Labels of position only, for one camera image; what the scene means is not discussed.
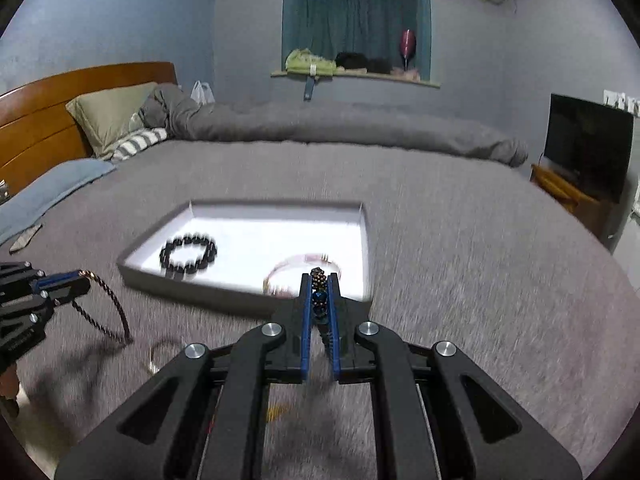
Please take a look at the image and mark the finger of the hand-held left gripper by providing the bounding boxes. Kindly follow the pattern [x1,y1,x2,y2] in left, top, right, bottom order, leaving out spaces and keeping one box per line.
[36,270,85,292]
[47,278,92,307]

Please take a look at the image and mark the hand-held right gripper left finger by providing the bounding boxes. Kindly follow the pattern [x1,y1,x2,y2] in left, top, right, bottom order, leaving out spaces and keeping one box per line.
[54,273,313,480]

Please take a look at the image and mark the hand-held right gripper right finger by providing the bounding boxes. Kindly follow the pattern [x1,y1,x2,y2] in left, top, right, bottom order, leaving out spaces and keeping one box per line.
[326,279,583,480]

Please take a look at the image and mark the small black bead bracelet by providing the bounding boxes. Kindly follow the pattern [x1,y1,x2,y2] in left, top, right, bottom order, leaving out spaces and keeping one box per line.
[72,270,135,346]

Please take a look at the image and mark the dark beaded bracelet gold charms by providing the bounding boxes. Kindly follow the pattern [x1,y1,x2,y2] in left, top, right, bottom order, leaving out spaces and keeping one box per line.
[309,267,333,358]

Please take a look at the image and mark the thin silver bangle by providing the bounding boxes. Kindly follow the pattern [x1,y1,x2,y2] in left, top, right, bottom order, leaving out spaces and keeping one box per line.
[148,341,177,375]

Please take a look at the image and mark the grey cardboard tray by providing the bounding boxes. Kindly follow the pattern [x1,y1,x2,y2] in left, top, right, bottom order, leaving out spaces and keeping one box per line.
[116,200,374,319]

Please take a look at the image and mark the person's left hand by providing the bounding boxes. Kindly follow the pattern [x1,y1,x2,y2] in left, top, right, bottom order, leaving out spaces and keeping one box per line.
[0,365,21,416]

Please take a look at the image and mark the small brown flat object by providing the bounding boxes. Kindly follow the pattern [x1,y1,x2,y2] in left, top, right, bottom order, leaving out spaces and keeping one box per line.
[8,223,44,254]

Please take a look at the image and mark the light blue blanket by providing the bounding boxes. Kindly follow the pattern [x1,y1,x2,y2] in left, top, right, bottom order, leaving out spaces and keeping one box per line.
[0,158,117,247]

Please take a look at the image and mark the grey white striped pillow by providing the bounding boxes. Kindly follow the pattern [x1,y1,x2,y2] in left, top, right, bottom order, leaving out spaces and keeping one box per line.
[110,127,169,162]

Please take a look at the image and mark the wooden headboard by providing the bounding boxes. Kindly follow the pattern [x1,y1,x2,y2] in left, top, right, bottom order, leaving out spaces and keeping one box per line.
[0,62,179,197]

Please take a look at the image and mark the beige pillow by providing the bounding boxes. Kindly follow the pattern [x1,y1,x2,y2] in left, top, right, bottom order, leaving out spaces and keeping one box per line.
[65,82,161,159]

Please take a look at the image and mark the grey duvet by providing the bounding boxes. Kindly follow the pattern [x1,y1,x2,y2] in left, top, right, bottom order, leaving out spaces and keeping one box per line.
[139,83,530,169]

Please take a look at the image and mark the white plastic bag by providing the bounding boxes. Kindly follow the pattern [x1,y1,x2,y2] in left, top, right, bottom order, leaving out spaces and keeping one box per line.
[189,80,216,106]

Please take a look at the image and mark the window sill shelf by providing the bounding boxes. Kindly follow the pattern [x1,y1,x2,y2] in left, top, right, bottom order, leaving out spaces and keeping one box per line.
[270,69,442,90]

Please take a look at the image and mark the light green cloth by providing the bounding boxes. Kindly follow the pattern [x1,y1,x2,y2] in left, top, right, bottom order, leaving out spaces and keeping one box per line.
[284,48,337,77]

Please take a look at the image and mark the black cloth pile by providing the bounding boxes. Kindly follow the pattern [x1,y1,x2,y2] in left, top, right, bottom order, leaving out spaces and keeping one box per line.
[334,51,392,74]

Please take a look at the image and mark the red wine glass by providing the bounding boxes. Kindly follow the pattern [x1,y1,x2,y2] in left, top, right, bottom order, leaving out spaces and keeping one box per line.
[398,28,417,72]

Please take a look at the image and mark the black television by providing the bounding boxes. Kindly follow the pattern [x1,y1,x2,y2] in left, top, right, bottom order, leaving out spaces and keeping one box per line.
[543,92,635,204]

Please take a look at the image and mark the teal curtain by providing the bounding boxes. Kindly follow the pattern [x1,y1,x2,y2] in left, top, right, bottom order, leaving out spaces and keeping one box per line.
[282,0,432,84]

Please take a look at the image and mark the pink string bracelet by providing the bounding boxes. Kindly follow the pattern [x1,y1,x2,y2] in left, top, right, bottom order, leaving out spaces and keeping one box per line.
[262,253,346,299]

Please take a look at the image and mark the large black bead bracelet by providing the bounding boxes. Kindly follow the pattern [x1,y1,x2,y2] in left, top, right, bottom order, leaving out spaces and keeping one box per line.
[158,233,220,277]

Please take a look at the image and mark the white wall sockets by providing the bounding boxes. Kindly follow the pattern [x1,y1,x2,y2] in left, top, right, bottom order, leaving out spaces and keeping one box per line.
[602,88,640,118]

